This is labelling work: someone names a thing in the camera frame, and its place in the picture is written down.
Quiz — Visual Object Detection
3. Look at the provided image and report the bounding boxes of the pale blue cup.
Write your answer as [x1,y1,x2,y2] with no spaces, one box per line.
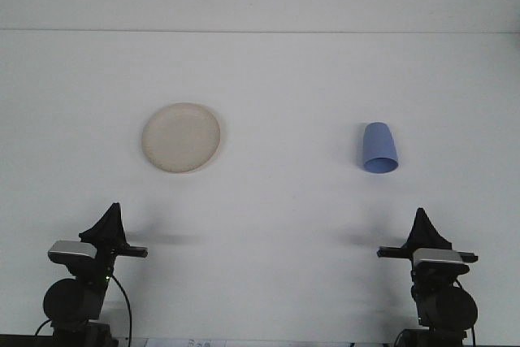
[361,120,401,175]

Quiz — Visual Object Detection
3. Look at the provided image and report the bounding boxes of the pale round plate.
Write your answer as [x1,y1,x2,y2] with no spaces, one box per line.
[141,101,223,175]

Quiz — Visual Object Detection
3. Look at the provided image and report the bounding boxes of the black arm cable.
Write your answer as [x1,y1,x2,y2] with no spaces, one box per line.
[108,273,135,342]
[453,277,480,346]

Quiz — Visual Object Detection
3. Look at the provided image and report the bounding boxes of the short curved black cable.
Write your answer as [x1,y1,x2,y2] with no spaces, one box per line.
[33,319,54,338]

